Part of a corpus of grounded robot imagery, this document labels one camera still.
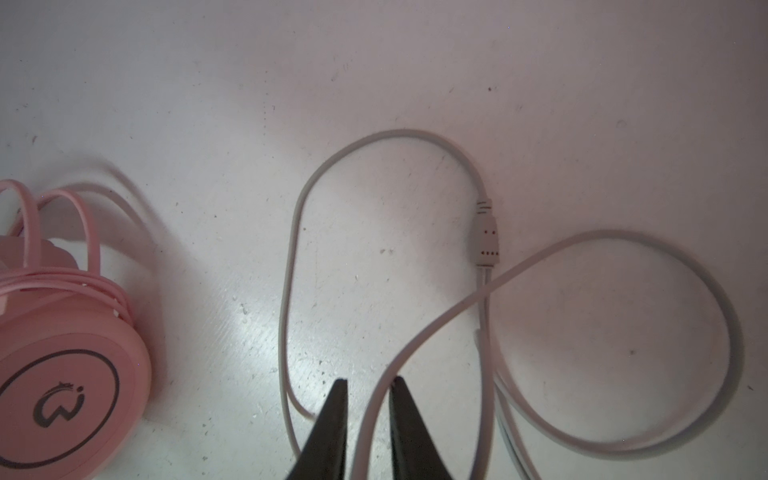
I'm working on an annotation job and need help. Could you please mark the pink headphones with cable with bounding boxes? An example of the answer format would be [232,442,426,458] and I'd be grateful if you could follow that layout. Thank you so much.
[1,179,152,479]

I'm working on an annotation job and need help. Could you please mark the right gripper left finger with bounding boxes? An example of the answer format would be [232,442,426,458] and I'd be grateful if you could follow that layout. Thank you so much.
[287,378,348,480]

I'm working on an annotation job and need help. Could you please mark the white headphones with grey cable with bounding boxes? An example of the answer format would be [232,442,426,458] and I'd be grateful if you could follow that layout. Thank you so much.
[278,129,744,479]

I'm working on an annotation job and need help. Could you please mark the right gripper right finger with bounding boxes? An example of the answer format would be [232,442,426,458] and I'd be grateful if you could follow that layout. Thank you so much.
[389,376,452,480]

